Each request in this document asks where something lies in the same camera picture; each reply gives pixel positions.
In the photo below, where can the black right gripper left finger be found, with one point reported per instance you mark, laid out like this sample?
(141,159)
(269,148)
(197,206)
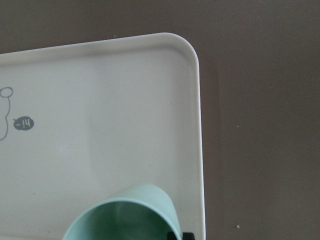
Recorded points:
(171,236)

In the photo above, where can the cream rabbit tray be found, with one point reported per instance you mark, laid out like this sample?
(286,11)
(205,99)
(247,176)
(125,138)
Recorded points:
(81,122)

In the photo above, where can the green cup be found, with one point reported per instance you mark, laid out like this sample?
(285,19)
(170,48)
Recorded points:
(140,212)

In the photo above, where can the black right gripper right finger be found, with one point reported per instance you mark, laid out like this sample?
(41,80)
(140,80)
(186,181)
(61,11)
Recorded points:
(188,236)

